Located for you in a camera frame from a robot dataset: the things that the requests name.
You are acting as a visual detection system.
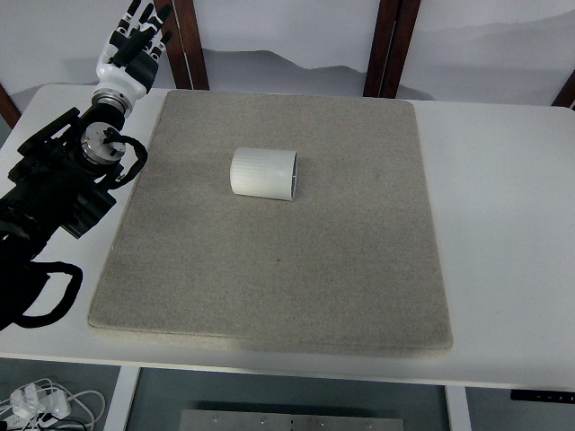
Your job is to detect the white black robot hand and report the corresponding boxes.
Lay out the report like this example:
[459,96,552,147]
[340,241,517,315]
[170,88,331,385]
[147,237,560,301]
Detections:
[93,1,173,117]

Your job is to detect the dark wooden screen frame right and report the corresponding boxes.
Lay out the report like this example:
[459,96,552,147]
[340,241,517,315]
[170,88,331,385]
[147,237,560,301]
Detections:
[363,0,421,99]

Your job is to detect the dark wooden screen frame left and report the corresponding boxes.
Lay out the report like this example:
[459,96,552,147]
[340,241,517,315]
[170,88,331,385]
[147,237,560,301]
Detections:
[172,0,209,91]

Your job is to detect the metal base plate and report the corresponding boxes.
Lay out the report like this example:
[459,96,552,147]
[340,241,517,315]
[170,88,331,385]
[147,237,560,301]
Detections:
[179,409,404,431]

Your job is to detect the grey felt mat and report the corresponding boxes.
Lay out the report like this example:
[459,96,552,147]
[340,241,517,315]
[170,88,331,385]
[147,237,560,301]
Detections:
[88,91,453,356]

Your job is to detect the black table control panel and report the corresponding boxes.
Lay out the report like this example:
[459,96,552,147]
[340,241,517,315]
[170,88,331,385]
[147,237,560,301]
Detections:
[510,389,575,404]

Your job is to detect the white ribbed cup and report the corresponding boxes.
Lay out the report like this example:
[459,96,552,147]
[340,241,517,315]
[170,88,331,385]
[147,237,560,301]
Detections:
[229,147,298,201]

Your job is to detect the white power adapters with cables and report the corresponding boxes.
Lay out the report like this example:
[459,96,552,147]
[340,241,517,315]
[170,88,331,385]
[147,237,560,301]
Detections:
[1,378,107,430]

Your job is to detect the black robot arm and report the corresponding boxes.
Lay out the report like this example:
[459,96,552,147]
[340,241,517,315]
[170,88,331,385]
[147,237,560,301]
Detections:
[1,96,147,329]

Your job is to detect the dark wooden frame far right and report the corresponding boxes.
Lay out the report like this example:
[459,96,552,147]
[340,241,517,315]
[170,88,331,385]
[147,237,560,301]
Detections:
[552,71,575,110]

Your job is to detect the dark wooden screen frame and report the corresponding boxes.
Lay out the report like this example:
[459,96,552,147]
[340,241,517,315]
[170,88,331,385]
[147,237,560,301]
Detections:
[172,0,209,91]
[363,0,421,99]

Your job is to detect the dark wooden frame far left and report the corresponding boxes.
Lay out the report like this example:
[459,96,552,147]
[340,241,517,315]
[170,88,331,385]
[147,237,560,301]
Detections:
[0,84,22,129]

